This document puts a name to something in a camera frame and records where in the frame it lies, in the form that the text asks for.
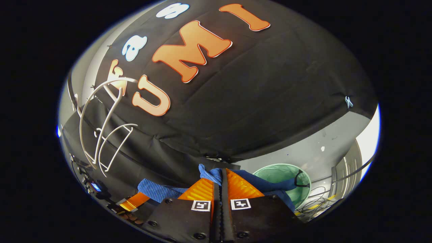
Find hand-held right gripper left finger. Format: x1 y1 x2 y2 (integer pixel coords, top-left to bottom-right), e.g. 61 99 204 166
143 178 221 243

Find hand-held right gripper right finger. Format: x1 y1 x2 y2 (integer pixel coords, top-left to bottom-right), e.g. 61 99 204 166
221 169 304 243

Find blue corduroy jacket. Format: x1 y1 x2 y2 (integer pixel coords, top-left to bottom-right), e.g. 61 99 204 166
137 164 297 213

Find green laundry hamper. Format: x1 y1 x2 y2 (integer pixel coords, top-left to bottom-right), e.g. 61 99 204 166
252 163 312 209

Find white plastic hanger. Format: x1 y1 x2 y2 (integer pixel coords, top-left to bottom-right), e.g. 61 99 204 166
75 77 139 169
95 123 139 178

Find grey metal panel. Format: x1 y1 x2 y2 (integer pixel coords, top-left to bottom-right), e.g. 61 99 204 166
329 140 365 194

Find black backdrop cloth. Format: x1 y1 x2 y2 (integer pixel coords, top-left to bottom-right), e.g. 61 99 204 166
61 0 378 203

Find black floor cables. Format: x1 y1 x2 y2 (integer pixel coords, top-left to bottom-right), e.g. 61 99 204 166
295 186 338 220

